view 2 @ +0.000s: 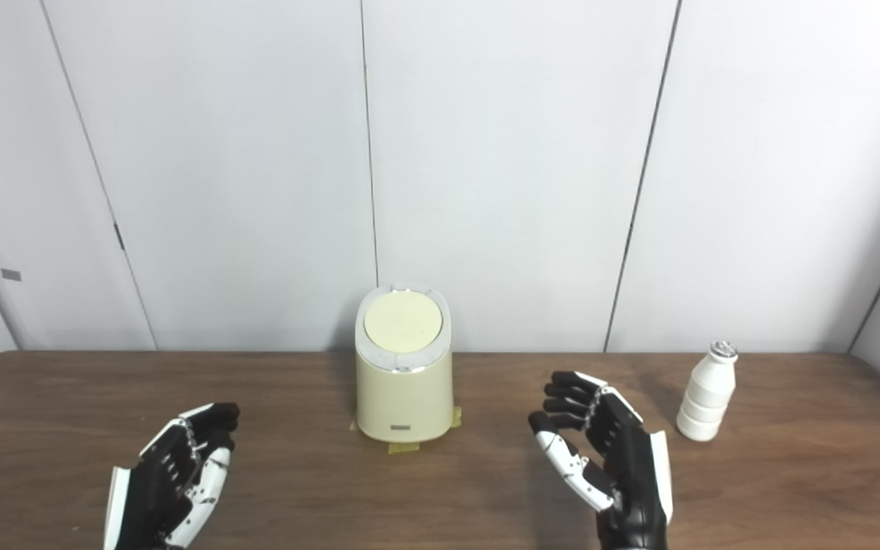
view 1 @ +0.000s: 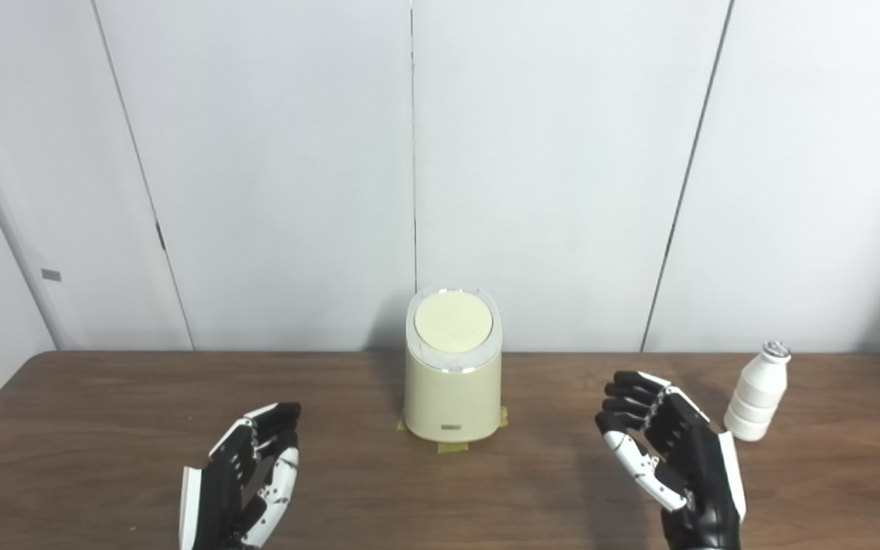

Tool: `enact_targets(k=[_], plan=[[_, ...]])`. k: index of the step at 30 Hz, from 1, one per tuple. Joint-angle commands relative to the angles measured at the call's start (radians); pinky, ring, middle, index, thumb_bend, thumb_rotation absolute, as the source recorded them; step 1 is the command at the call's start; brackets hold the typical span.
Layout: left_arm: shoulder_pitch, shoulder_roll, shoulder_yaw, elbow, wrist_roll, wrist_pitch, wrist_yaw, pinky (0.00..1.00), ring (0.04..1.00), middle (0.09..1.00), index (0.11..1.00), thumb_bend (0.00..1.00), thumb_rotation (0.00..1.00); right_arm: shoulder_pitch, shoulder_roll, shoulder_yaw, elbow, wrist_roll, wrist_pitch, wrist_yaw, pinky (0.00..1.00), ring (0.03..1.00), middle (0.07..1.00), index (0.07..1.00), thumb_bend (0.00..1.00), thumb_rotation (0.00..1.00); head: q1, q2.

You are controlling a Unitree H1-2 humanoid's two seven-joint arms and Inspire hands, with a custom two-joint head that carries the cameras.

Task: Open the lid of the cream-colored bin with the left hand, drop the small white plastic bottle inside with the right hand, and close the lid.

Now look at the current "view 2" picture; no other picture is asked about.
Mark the small white plastic bottle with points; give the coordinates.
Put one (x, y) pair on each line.
(703, 397)

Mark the cream round bin lid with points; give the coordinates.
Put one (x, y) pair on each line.
(402, 322)

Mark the small grey wall label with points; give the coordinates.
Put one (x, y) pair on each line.
(11, 275)

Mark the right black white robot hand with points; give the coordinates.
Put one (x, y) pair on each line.
(631, 473)

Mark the cream-colored bin body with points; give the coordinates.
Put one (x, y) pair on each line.
(403, 401)

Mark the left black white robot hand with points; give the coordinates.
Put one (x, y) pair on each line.
(157, 489)

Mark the black wall panel hinge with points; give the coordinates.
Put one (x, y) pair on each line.
(119, 236)

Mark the wide yellow tape piece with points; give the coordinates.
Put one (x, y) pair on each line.
(403, 448)

